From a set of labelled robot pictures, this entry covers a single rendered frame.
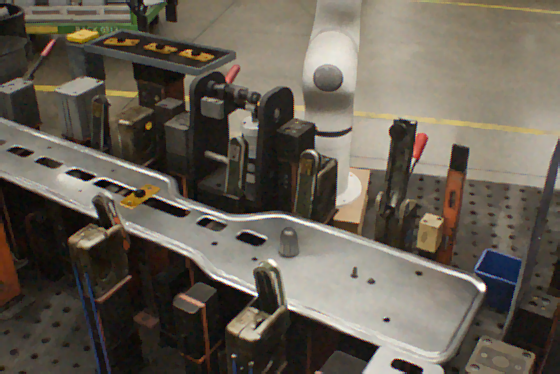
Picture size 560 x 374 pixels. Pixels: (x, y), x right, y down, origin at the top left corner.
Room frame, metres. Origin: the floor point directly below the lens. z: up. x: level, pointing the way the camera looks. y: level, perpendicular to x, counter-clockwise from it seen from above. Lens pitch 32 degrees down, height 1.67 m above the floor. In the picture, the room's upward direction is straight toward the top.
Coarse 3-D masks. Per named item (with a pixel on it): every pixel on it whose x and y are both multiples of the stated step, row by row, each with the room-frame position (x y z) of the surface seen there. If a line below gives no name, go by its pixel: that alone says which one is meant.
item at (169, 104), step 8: (160, 104) 1.30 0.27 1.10; (168, 104) 1.30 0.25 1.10; (176, 104) 1.30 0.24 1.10; (184, 104) 1.32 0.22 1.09; (160, 112) 1.30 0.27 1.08; (168, 112) 1.28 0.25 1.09; (176, 112) 1.29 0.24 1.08; (160, 120) 1.30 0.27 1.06; (168, 120) 1.29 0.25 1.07; (160, 128) 1.30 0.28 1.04; (168, 168) 1.30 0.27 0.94; (168, 208) 1.31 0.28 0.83
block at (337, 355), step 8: (336, 352) 0.68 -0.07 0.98; (328, 360) 0.67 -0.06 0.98; (336, 360) 0.67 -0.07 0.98; (344, 360) 0.67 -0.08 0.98; (352, 360) 0.67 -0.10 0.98; (360, 360) 0.67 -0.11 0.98; (328, 368) 0.65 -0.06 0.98; (336, 368) 0.65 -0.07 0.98; (344, 368) 0.65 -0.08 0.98; (352, 368) 0.65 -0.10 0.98; (360, 368) 0.65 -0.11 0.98
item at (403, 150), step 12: (396, 120) 0.97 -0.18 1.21; (408, 120) 0.97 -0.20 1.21; (396, 132) 0.94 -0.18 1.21; (408, 132) 0.96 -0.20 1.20; (396, 144) 0.97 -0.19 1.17; (408, 144) 0.96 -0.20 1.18; (396, 156) 0.97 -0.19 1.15; (408, 156) 0.95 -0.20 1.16; (396, 168) 0.97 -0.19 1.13; (408, 168) 0.96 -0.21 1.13; (384, 180) 0.96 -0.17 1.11; (396, 180) 0.96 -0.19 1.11; (408, 180) 0.96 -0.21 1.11; (384, 192) 0.96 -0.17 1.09; (384, 204) 0.95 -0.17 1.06; (396, 216) 0.94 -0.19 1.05
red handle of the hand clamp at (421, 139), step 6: (420, 138) 1.05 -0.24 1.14; (426, 138) 1.05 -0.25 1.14; (414, 144) 1.04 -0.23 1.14; (420, 144) 1.04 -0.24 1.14; (414, 150) 1.03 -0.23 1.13; (420, 150) 1.03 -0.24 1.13; (414, 156) 1.02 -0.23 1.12; (420, 156) 1.02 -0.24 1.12; (414, 162) 1.01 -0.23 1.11; (396, 192) 0.97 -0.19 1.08; (390, 198) 0.96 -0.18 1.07; (396, 198) 0.96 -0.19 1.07; (390, 204) 0.95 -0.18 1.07; (396, 204) 0.95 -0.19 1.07
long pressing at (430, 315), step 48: (48, 144) 1.31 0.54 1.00; (48, 192) 1.10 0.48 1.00; (96, 192) 1.10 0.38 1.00; (192, 240) 0.94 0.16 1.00; (240, 240) 0.94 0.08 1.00; (336, 240) 0.94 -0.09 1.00; (240, 288) 0.81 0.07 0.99; (288, 288) 0.81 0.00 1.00; (336, 288) 0.81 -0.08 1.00; (384, 288) 0.80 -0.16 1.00; (432, 288) 0.80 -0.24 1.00; (480, 288) 0.80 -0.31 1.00; (384, 336) 0.70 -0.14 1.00; (432, 336) 0.69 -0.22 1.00
